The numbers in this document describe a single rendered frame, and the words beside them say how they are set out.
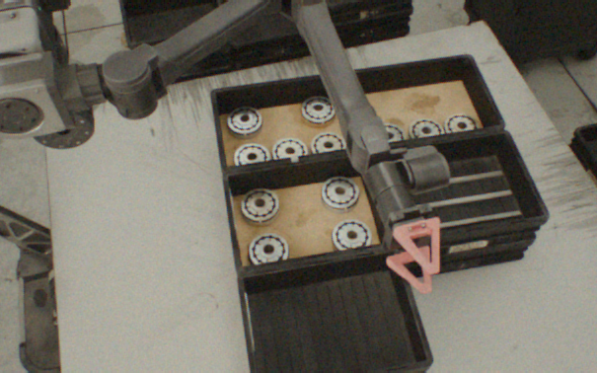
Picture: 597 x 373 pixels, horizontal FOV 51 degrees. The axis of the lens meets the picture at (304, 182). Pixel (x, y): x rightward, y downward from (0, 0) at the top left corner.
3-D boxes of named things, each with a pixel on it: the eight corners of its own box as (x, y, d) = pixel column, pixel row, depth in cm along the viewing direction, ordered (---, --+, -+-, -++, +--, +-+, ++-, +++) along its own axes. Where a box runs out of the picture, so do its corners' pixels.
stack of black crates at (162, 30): (150, 121, 276) (126, 45, 239) (141, 74, 292) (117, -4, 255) (239, 103, 282) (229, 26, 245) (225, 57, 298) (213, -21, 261)
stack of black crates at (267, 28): (239, 102, 282) (232, 45, 254) (225, 56, 299) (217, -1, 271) (323, 84, 289) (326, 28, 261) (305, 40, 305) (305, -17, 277)
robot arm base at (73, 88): (64, 97, 118) (41, 49, 108) (108, 88, 119) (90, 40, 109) (67, 131, 113) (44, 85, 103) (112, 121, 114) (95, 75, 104)
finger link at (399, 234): (450, 282, 91) (424, 229, 97) (461, 260, 86) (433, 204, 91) (407, 294, 90) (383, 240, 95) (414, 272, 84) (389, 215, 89)
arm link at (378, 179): (360, 182, 103) (362, 161, 98) (399, 172, 104) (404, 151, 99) (374, 215, 99) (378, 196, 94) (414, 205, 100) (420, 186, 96)
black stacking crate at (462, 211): (393, 266, 162) (398, 246, 153) (365, 175, 179) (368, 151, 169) (537, 242, 166) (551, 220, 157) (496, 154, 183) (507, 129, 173)
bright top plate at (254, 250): (252, 271, 156) (252, 270, 156) (247, 237, 162) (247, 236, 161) (291, 265, 157) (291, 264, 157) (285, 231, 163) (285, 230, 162)
